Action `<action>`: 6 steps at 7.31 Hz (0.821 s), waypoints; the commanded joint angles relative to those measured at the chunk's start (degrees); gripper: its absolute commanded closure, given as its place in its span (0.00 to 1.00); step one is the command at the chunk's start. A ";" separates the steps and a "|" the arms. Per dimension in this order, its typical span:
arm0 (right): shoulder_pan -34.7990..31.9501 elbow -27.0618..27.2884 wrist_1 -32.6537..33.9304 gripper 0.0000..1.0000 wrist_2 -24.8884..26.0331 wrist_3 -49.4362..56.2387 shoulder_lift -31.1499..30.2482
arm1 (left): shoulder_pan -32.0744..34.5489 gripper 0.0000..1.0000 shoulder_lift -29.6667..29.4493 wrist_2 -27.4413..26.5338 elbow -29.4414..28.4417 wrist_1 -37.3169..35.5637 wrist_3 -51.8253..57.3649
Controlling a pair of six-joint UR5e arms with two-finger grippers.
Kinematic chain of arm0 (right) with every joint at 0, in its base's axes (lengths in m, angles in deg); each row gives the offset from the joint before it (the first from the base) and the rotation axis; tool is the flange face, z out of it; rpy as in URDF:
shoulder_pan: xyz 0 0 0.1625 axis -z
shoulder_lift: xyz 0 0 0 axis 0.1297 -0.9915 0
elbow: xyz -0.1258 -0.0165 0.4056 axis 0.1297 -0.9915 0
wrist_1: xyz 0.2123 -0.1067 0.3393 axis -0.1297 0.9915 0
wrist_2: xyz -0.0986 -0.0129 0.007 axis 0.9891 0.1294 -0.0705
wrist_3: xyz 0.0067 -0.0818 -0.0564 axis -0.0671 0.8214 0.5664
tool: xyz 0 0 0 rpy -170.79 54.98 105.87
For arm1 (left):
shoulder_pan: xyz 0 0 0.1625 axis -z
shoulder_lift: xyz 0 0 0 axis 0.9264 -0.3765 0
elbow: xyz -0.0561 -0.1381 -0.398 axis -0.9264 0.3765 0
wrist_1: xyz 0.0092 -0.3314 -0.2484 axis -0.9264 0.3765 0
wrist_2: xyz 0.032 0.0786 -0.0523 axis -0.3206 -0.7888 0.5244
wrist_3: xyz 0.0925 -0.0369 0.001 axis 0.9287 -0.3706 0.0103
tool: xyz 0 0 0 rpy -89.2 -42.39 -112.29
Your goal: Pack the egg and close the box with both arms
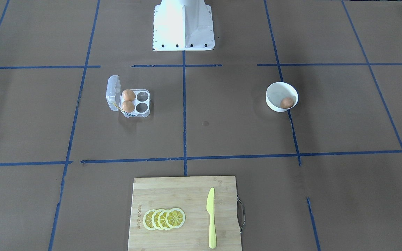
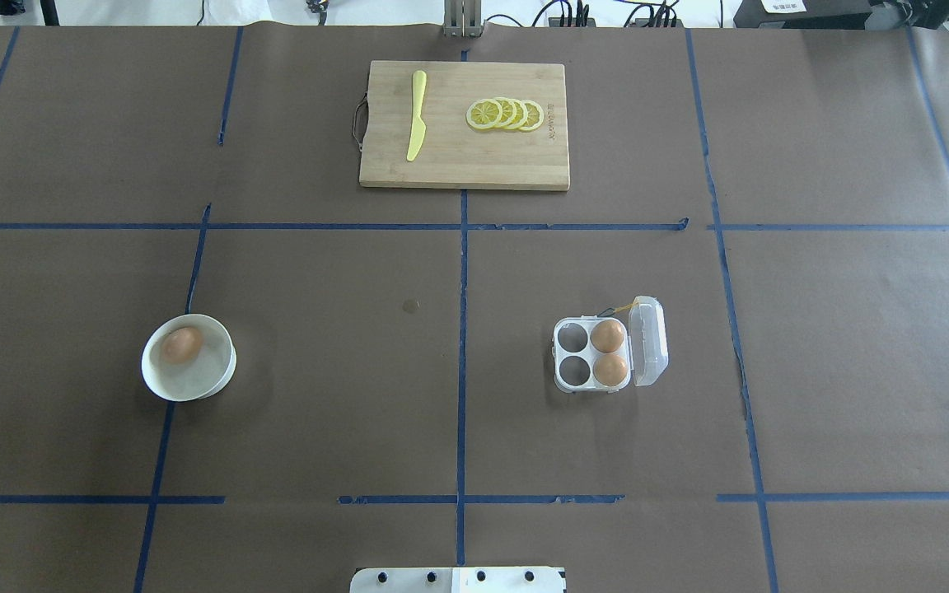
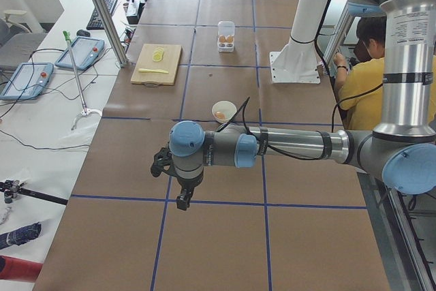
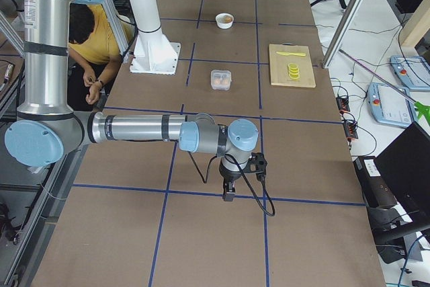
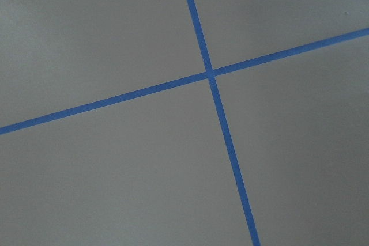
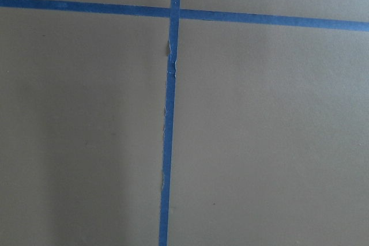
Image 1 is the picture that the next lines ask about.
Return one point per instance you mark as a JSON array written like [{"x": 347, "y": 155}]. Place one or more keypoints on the clear plastic egg box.
[{"x": 114, "y": 99}]

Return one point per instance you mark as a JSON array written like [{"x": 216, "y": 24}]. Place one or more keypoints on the brown egg from bowl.
[{"x": 287, "y": 103}]

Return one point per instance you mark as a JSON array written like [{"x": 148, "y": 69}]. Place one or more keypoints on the brown egg front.
[{"x": 128, "y": 106}]

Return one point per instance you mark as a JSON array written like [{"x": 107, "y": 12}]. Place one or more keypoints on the brown egg back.
[{"x": 128, "y": 95}]

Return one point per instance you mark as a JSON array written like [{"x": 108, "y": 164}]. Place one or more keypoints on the bamboo cutting board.
[{"x": 190, "y": 195}]

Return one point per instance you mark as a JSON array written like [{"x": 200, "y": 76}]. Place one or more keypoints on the white bowl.
[{"x": 276, "y": 92}]

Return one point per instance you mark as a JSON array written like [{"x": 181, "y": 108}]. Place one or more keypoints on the yellow plastic knife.
[{"x": 212, "y": 239}]

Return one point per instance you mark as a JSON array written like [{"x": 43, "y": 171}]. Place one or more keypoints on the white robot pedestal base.
[{"x": 183, "y": 25}]

